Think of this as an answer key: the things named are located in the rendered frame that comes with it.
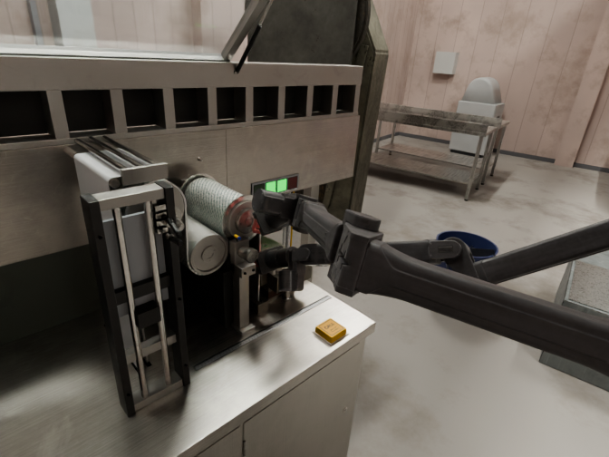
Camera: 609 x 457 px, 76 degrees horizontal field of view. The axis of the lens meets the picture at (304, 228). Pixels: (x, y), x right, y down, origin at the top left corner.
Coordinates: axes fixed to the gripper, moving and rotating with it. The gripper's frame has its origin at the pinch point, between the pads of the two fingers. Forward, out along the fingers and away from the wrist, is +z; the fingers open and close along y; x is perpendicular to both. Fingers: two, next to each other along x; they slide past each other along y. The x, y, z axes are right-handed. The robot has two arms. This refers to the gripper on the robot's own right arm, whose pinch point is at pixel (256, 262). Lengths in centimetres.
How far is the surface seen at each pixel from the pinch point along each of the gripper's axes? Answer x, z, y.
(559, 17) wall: 209, 69, 784
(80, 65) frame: 64, 0, -34
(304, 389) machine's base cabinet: -39.9, -10.8, -3.6
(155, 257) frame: 10.9, -22.9, -38.4
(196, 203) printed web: 22.9, 3.4, -12.4
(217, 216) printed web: 17.1, -6.7, -12.5
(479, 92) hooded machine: 128, 194, 695
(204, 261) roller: 5.8, -5.5, -19.7
